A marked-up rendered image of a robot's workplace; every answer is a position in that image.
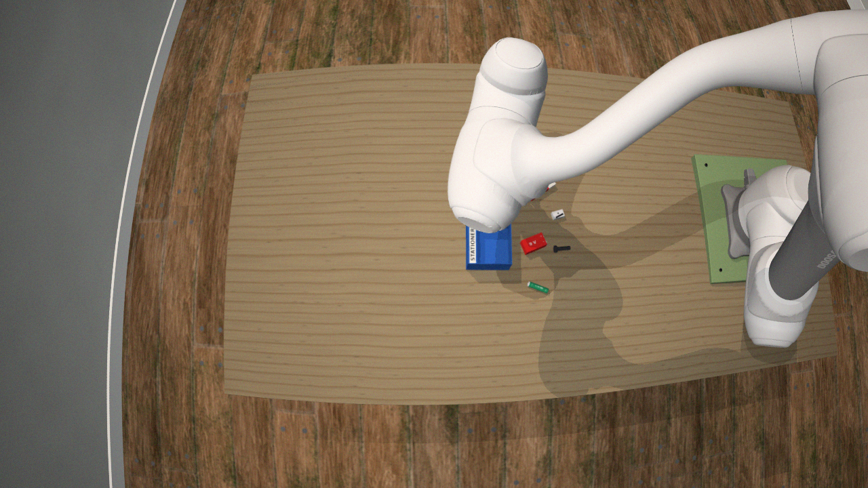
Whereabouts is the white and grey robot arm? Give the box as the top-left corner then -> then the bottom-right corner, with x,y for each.
448,9 -> 868,348

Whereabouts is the green battery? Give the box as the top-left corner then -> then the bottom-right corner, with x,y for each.
527,281 -> 549,293

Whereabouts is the blue three-compartment bin rack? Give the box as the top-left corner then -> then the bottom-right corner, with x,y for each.
466,224 -> 512,270

